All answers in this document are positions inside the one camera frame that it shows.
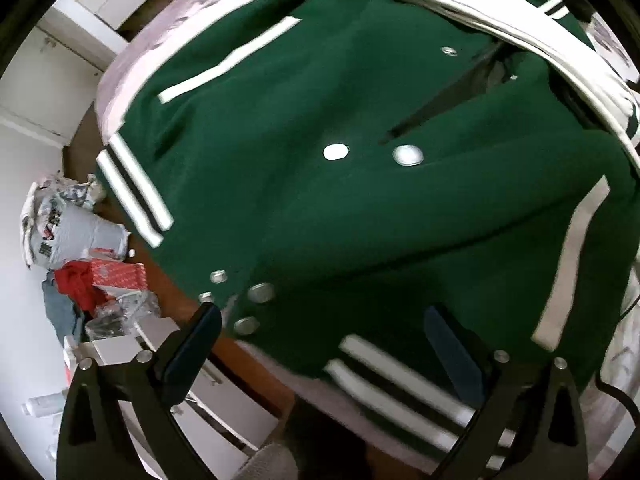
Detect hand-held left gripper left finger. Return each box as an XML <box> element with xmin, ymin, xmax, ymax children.
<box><xmin>56</xmin><ymin>302</ymin><xmax>223</xmax><ymax>480</ymax></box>

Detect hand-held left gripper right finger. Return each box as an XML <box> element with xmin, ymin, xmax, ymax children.
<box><xmin>422</xmin><ymin>304</ymin><xmax>588</xmax><ymax>480</ymax></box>

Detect green varsity jacket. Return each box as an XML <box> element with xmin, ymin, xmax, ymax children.
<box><xmin>95</xmin><ymin>0</ymin><xmax>640</xmax><ymax>471</ymax></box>

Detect white drawer unit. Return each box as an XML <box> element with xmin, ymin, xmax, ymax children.
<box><xmin>64</xmin><ymin>317</ymin><xmax>281</xmax><ymax>480</ymax></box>

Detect clear plastic wrap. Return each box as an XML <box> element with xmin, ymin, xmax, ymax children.
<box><xmin>85</xmin><ymin>291</ymin><xmax>162</xmax><ymax>339</ymax></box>

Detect red patterned box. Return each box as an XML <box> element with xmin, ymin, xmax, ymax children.
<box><xmin>90</xmin><ymin>259</ymin><xmax>149</xmax><ymax>302</ymax></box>

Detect grey fabric item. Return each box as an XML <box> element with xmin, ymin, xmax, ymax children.
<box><xmin>235</xmin><ymin>441</ymin><xmax>299</xmax><ymax>480</ymax></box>

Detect red cloth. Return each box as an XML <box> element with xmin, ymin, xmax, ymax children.
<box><xmin>54</xmin><ymin>260</ymin><xmax>108</xmax><ymax>312</ymax></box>

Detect blue jeans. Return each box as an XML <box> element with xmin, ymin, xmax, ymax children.
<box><xmin>42</xmin><ymin>272</ymin><xmax>87</xmax><ymax>346</ymax></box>

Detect white bottle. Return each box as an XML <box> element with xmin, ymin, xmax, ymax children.
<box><xmin>22</xmin><ymin>394</ymin><xmax>64</xmax><ymax>417</ymax></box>

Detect grey plastic bag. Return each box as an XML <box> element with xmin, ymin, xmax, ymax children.
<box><xmin>20</xmin><ymin>174</ymin><xmax>132</xmax><ymax>270</ymax></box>

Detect white wardrobe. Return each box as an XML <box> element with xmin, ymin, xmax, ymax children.
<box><xmin>0</xmin><ymin>0</ymin><xmax>131</xmax><ymax>147</ymax></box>

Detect black cable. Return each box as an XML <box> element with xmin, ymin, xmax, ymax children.
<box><xmin>594</xmin><ymin>285</ymin><xmax>640</xmax><ymax>412</ymax></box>

